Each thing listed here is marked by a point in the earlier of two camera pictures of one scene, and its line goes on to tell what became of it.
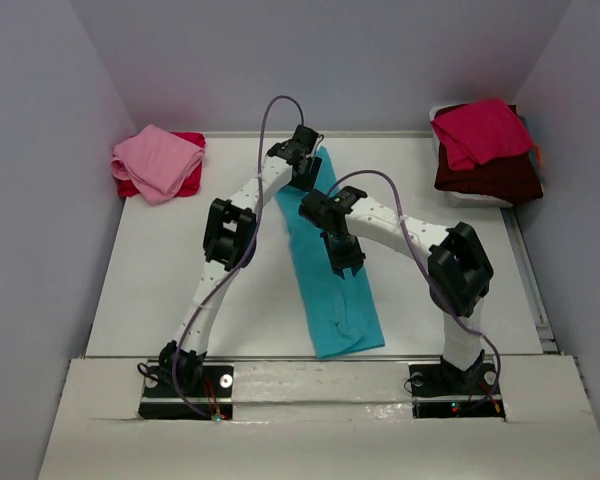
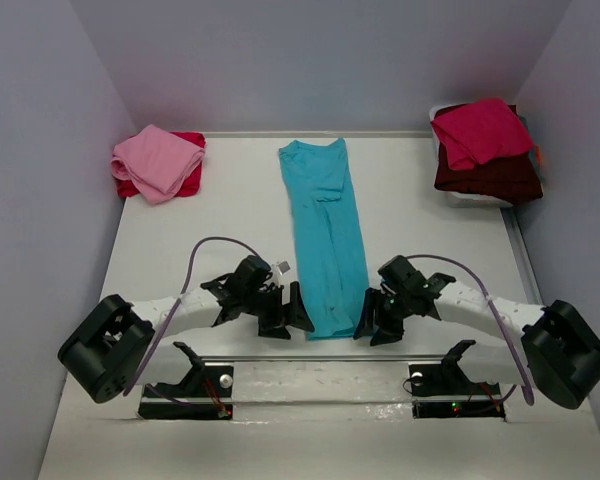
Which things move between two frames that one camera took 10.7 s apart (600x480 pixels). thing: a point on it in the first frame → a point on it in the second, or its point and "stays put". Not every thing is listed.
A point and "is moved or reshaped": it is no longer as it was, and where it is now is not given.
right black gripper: (346, 255) → (385, 310)
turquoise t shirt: (341, 308) is moved or reshaped
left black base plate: (188, 392) stays put
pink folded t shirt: (155, 160) stays put
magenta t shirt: (479, 132) stays put
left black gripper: (309, 171) → (278, 310)
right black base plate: (455, 390) stays put
